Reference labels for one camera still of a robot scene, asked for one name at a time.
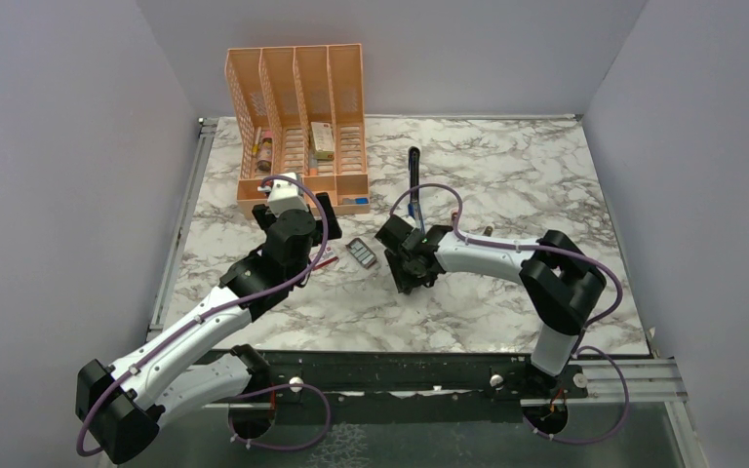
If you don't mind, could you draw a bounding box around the orange desk organizer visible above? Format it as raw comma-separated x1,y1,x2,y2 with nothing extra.
224,44,371,215

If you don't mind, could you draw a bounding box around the staple tray with staples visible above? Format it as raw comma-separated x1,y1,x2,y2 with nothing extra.
346,237,377,269

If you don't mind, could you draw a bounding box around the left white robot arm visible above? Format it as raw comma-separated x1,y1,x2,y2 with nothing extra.
75,173,342,464

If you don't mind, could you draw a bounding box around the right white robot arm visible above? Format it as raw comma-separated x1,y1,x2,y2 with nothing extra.
375,215,607,397

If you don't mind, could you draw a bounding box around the yellow box in organizer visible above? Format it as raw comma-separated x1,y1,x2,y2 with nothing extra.
310,122,335,161

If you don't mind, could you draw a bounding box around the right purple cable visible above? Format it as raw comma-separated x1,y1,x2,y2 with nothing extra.
388,183,630,449

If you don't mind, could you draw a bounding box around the red staple box sleeve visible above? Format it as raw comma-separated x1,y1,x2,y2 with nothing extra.
314,247,338,270

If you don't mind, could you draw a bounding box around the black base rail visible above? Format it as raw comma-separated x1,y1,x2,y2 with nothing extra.
138,347,621,428

